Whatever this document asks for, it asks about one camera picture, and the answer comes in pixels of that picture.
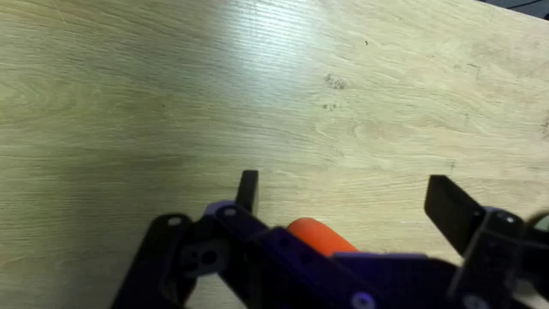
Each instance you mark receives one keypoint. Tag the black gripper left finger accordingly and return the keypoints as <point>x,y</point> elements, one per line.
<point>257,263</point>

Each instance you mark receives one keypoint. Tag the light green bowl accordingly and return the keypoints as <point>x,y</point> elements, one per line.
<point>542,220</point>

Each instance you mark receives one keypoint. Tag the orange plastic cup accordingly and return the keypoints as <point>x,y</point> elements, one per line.
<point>319,234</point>

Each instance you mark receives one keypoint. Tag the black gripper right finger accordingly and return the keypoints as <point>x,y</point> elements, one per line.
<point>456,215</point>

